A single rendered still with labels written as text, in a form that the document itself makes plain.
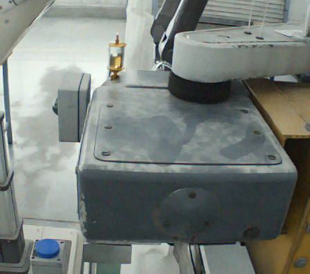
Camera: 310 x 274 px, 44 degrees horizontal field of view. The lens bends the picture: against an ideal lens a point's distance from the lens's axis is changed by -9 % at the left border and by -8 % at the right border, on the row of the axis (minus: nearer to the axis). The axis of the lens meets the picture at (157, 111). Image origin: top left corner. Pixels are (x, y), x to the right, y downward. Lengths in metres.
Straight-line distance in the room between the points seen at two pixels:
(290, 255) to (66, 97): 0.40
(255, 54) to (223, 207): 0.25
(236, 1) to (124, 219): 8.08
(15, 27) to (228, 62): 0.71
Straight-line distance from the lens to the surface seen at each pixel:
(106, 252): 0.80
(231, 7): 8.40
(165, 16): 1.34
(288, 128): 0.53
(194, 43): 0.54
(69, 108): 0.61
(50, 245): 1.02
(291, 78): 0.84
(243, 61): 0.58
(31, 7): 1.12
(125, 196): 0.41
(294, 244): 0.59
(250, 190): 0.43
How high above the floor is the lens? 1.54
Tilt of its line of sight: 24 degrees down
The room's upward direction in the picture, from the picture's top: 5 degrees clockwise
